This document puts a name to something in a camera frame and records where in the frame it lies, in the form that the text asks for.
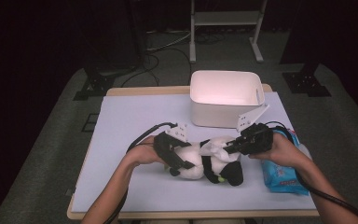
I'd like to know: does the blue wet wipes pack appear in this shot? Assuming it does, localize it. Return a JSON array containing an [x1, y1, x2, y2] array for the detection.
[[260, 128, 313, 196]]

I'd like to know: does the panda plush toy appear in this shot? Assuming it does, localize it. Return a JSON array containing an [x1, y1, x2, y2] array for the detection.
[[164, 135, 245, 187]]

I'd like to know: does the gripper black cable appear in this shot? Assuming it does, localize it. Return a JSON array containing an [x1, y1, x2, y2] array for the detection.
[[266, 120, 358, 224], [103, 121, 179, 224]]

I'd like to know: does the white storage box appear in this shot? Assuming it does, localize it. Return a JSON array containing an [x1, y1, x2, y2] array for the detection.
[[189, 69, 266, 129]]

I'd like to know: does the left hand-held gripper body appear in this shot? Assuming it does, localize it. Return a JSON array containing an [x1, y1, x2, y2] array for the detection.
[[152, 121, 191, 166]]

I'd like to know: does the black floor cable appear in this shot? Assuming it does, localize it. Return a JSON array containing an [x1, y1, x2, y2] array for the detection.
[[120, 46, 194, 89]]

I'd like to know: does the person's left hand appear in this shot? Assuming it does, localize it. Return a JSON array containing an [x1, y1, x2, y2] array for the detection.
[[125, 135, 168, 168]]

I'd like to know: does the white wet wipe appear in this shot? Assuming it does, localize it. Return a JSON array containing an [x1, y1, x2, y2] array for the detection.
[[199, 136, 242, 165]]

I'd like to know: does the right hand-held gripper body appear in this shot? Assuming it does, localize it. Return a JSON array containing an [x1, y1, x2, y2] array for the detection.
[[235, 104, 275, 156]]

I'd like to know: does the grey floor cable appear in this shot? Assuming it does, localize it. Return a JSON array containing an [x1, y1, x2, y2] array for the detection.
[[145, 29, 193, 53]]

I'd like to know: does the white metal stand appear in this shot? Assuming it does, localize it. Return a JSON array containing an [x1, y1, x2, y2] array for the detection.
[[188, 0, 269, 64]]

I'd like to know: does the black stand base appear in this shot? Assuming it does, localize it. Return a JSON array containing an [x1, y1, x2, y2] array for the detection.
[[282, 62, 332, 98], [73, 66, 116, 102]]

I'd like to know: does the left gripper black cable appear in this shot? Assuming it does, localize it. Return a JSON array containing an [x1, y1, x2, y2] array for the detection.
[[103, 121, 179, 224]]

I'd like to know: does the dark floor socket plate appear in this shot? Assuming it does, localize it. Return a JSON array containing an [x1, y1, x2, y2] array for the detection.
[[81, 113, 100, 133]]

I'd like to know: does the person's right hand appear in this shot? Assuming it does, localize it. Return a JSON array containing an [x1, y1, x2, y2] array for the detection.
[[248, 133, 308, 172]]

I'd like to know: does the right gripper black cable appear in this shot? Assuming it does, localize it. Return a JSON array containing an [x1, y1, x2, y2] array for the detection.
[[266, 120, 358, 224]]

